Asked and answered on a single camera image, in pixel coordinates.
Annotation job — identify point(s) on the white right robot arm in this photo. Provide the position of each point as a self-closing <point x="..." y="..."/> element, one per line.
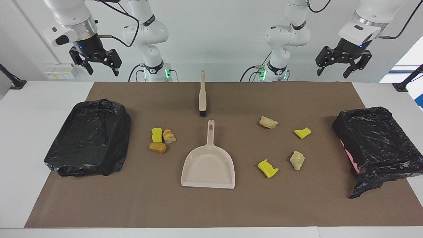
<point x="148" y="33"/>

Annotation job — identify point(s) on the white wall socket box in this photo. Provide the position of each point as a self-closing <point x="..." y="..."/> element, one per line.
<point x="59" y="71"/>

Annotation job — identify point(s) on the small yellow sponge piece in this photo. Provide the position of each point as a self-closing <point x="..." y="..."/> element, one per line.
<point x="302" y="133"/>

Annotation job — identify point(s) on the pale yellow bread chunk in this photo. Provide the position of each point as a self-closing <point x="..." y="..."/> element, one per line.
<point x="297" y="161"/>

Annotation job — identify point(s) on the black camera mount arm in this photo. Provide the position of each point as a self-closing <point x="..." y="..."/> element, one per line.
<point x="18" y="84"/>
<point x="401" y="87"/>

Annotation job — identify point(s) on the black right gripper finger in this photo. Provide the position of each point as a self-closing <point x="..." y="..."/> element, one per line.
<point x="79" y="57"/>
<point x="114" y="58"/>

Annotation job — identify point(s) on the orange striped bread piece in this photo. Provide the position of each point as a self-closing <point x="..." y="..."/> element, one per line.
<point x="169" y="136"/>

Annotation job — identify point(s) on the wavy yellow sponge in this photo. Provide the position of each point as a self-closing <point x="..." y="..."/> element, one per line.
<point x="157" y="135"/>

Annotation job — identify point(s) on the notched yellow green sponge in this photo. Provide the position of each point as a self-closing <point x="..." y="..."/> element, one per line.
<point x="267" y="169"/>

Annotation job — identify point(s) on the pale striped bread chunk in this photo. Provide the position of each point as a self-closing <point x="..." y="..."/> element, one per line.
<point x="268" y="123"/>

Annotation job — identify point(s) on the brown table mat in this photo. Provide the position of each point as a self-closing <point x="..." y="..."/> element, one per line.
<point x="211" y="205"/>

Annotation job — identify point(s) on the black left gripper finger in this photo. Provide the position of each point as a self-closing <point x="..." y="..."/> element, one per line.
<point x="327" y="56"/>
<point x="358" y="62"/>

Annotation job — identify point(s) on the beige plastic dustpan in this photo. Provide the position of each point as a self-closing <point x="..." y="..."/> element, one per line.
<point x="208" y="168"/>

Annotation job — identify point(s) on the golden brown bread roll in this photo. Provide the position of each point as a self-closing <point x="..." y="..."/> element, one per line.
<point x="158" y="148"/>

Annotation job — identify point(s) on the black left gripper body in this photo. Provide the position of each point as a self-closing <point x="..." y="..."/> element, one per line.
<point x="350" y="49"/>

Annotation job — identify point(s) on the black trash bag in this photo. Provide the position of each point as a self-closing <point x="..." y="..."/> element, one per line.
<point x="89" y="138"/>
<point x="376" y="142"/>

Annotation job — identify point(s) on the pink plastic bin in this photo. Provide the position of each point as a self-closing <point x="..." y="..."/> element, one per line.
<point x="350" y="157"/>

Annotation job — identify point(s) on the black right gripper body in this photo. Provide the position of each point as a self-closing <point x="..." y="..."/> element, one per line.
<point x="89" y="46"/>

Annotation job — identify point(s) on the beige brush with black bristles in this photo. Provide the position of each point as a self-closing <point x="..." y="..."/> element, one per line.
<point x="202" y="99"/>

